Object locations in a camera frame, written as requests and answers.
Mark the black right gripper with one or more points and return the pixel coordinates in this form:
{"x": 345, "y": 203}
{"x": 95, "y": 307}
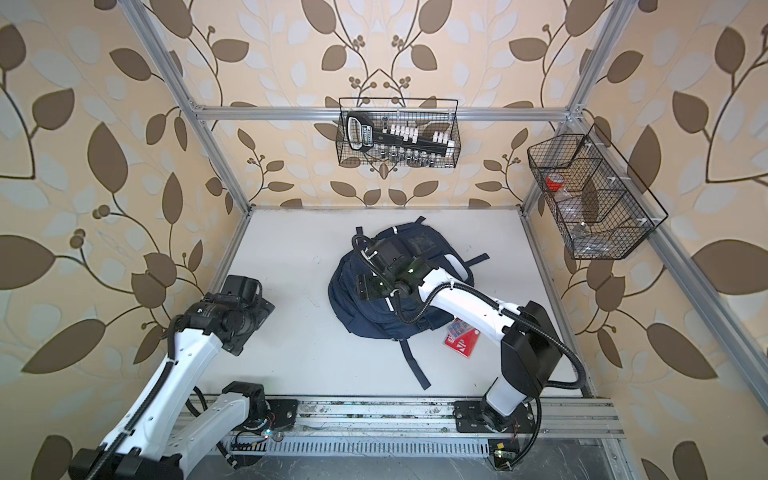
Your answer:
{"x": 365, "y": 286}

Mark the aluminium cage frame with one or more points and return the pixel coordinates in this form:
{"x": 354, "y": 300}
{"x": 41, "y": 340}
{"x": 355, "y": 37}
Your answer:
{"x": 740, "y": 347}

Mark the navy blue student backpack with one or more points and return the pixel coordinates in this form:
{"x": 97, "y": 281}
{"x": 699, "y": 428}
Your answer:
{"x": 395, "y": 318}

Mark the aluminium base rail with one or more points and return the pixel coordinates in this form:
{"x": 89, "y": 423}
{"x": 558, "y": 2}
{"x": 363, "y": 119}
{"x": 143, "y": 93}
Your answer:
{"x": 414, "y": 417}

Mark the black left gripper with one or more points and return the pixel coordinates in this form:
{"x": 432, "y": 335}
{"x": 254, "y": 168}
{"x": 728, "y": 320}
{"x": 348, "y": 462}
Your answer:
{"x": 264, "y": 310}

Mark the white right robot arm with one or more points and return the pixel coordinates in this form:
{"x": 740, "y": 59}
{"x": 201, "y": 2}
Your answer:
{"x": 532, "y": 356}

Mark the black wire basket right wall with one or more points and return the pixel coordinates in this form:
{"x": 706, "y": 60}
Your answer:
{"x": 610, "y": 210}

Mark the black wire basket back wall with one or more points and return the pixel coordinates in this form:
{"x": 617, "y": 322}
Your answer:
{"x": 420, "y": 110}

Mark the red capped clear bottle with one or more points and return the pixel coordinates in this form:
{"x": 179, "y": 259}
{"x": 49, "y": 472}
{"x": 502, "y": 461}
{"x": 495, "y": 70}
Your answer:
{"x": 555, "y": 183}

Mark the red stationery blister pack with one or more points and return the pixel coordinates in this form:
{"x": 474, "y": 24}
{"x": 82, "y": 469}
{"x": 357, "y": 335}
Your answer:
{"x": 461, "y": 337}

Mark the black wire basket wall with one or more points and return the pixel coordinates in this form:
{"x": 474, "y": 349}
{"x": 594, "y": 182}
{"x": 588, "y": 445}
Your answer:
{"x": 610, "y": 210}
{"x": 420, "y": 110}

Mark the black socket wrench set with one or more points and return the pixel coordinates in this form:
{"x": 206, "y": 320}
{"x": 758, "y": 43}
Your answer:
{"x": 366, "y": 133}

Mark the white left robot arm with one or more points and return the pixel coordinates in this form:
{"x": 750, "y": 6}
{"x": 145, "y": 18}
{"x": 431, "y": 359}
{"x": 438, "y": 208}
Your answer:
{"x": 143, "y": 444}

